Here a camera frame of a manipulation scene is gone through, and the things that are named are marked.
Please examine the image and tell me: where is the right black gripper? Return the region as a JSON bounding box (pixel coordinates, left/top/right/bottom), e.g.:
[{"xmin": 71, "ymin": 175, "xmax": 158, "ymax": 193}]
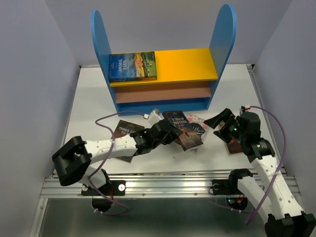
[{"xmin": 202, "ymin": 108, "xmax": 246, "ymax": 143}]

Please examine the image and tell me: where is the A Tale of Two Cities book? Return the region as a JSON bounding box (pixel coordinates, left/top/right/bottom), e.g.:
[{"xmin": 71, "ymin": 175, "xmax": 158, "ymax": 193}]
[{"xmin": 162, "ymin": 111, "xmax": 203, "ymax": 151}]

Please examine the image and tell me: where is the Little Women floral book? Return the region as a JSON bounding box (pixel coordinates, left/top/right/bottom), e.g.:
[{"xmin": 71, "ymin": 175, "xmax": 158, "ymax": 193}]
[{"xmin": 187, "ymin": 114, "xmax": 209, "ymax": 137}]

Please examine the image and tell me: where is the Animal Farm book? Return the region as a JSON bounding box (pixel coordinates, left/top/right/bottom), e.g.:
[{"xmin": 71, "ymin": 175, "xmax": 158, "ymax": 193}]
[{"xmin": 109, "ymin": 51, "xmax": 157, "ymax": 78}]

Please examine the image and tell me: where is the Jane Eyre book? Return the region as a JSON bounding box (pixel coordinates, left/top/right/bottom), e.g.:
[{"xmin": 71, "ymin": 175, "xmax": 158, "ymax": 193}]
[{"xmin": 109, "ymin": 76, "xmax": 157, "ymax": 83}]

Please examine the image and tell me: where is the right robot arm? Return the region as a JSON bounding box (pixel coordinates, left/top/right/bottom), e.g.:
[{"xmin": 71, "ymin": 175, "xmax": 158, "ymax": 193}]
[{"xmin": 204, "ymin": 106, "xmax": 316, "ymax": 237}]

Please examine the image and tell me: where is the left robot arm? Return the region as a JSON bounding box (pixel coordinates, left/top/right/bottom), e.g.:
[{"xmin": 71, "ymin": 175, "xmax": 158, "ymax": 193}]
[{"xmin": 52, "ymin": 119, "xmax": 183, "ymax": 195}]

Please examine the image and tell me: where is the brown Edmund Burke book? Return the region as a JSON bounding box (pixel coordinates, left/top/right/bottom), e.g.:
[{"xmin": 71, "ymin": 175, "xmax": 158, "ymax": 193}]
[{"xmin": 226, "ymin": 139, "xmax": 242, "ymax": 155}]

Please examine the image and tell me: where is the Three Days to See book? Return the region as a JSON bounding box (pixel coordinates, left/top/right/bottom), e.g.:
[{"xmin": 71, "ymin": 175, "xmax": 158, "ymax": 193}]
[{"xmin": 113, "ymin": 119, "xmax": 145, "ymax": 163}]

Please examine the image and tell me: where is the blue wooden bookshelf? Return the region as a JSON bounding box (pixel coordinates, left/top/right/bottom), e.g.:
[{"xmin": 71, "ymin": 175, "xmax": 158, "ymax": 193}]
[{"xmin": 90, "ymin": 4, "xmax": 237, "ymax": 114}]

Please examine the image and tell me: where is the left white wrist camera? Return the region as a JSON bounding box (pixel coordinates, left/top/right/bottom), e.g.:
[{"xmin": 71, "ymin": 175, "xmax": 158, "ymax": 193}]
[{"xmin": 143, "ymin": 109, "xmax": 163, "ymax": 125}]

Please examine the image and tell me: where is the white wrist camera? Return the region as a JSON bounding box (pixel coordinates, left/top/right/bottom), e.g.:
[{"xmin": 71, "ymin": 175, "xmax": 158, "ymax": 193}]
[
  {"xmin": 143, "ymin": 109, "xmax": 163, "ymax": 125},
  {"xmin": 239, "ymin": 105, "xmax": 251, "ymax": 116}
]

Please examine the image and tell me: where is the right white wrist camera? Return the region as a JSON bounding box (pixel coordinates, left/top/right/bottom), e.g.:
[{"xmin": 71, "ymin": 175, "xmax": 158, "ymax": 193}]
[{"xmin": 239, "ymin": 105, "xmax": 251, "ymax": 116}]

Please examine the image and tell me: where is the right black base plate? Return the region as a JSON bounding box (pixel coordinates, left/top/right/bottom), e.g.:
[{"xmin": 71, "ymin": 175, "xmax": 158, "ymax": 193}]
[{"xmin": 211, "ymin": 179, "xmax": 257, "ymax": 213}]

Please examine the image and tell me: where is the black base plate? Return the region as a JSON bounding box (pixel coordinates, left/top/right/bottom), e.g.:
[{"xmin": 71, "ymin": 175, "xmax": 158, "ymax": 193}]
[
  {"xmin": 81, "ymin": 179, "xmax": 126, "ymax": 212},
  {"xmin": 211, "ymin": 179, "xmax": 257, "ymax": 213}
]

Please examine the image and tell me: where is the aluminium mounting rail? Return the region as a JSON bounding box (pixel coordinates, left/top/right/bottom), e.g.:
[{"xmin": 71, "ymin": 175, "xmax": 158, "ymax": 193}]
[{"xmin": 43, "ymin": 175, "xmax": 302, "ymax": 198}]

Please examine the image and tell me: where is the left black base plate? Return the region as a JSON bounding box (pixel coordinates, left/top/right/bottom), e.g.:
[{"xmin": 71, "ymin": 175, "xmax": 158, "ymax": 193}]
[{"xmin": 81, "ymin": 179, "xmax": 126, "ymax": 212}]

